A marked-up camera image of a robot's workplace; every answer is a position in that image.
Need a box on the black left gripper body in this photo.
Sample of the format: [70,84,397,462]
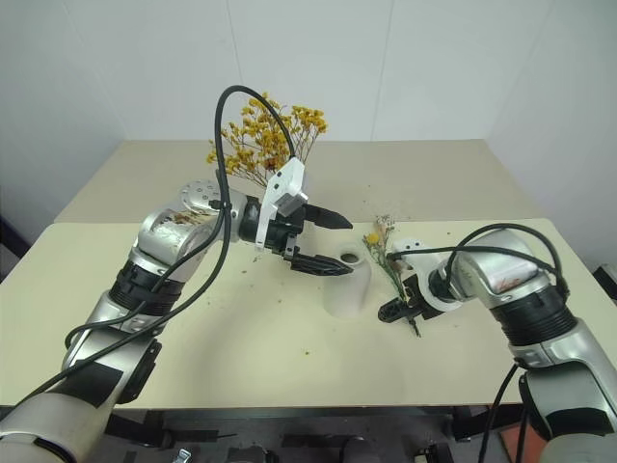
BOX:
[263,204,310,265]

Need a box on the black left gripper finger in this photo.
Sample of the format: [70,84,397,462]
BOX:
[288,253,356,278]
[304,202,355,231]

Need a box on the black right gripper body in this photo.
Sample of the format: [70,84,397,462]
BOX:
[403,273,427,321]

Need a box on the small mixed wildflower bouquet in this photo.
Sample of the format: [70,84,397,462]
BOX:
[362,214,422,339]

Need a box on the yellow dried flower bouquet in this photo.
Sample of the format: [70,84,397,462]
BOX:
[206,92,331,187]

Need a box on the white ceramic vase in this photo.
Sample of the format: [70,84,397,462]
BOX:
[321,243,374,321]

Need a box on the dark rounded shape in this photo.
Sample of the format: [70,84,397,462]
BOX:
[336,435,383,463]

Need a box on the red flat object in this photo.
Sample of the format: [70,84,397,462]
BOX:
[498,418,549,463]

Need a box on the black chair part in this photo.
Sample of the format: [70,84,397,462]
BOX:
[591,262,617,310]

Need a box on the dark blue object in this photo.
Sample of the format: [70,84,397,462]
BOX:
[0,205,21,286]

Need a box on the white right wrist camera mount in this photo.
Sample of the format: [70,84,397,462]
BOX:
[390,234,471,321]

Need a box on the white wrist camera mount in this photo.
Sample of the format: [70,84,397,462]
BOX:
[390,234,471,321]
[254,160,310,250]

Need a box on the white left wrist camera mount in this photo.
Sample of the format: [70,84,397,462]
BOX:
[254,160,310,250]

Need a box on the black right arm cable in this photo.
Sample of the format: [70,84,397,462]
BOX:
[392,222,571,463]

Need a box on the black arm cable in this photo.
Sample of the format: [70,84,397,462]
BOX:
[392,222,571,463]
[0,85,297,411]

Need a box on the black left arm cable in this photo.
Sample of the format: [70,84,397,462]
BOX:
[0,85,297,411]

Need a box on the black table frame bar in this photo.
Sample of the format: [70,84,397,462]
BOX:
[104,406,489,443]

